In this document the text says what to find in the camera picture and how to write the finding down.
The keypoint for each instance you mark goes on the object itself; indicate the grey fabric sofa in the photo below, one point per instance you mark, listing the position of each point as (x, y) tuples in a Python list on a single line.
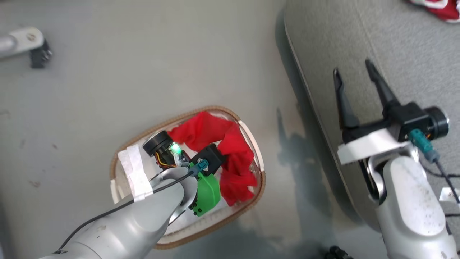
[(359, 43)]

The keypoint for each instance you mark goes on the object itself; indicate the left gripper black motor cylinder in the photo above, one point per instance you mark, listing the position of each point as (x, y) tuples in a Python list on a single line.
[(158, 142)]

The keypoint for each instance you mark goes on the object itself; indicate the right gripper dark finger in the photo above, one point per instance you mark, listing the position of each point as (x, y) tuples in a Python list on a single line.
[(343, 104), (382, 90)]

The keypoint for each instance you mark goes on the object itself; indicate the plain red cloth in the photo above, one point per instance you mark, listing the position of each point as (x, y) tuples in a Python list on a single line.
[(233, 162)]

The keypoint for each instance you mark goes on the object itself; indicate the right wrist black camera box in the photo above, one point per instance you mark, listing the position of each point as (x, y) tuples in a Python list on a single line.
[(409, 117)]

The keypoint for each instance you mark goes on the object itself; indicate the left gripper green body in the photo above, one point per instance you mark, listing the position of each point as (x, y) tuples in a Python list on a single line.
[(207, 190)]

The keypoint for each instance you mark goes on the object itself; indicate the right gripper black motor cylinder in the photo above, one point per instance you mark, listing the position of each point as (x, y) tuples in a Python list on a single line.
[(438, 122)]

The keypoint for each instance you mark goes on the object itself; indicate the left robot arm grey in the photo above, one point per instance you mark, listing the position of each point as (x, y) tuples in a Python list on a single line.
[(136, 223)]

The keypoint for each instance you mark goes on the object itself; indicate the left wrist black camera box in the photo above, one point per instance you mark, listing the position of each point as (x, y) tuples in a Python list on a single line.
[(212, 158)]

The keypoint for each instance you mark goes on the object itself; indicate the grey metal partition foot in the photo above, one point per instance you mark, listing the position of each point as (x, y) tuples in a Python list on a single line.
[(18, 41)]

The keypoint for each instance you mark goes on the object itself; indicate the white basket with woven rim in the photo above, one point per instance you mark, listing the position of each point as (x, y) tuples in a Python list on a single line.
[(222, 223)]

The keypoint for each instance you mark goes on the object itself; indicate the white tape strip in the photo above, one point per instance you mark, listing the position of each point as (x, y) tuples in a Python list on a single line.
[(134, 169)]

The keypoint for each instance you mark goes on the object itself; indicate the gripper black motor cylinder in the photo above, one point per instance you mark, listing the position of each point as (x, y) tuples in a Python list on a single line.
[(438, 122), (158, 142)]

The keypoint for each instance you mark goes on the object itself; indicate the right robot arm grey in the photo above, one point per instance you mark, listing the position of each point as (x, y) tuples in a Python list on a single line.
[(409, 208)]

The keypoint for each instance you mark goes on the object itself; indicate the red garment with white stripes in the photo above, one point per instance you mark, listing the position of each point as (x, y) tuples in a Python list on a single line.
[(445, 9)]

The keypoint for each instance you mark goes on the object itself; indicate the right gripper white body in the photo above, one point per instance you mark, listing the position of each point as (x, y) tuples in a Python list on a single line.
[(370, 145)]

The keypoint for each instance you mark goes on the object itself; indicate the black caster wheel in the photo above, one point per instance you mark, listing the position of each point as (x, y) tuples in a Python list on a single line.
[(39, 57)]

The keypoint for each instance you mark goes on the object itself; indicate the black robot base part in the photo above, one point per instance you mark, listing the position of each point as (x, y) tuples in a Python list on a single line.
[(337, 253)]

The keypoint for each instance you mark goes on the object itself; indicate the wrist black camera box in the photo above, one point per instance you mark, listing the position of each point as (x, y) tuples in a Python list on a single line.
[(409, 117), (212, 158)]

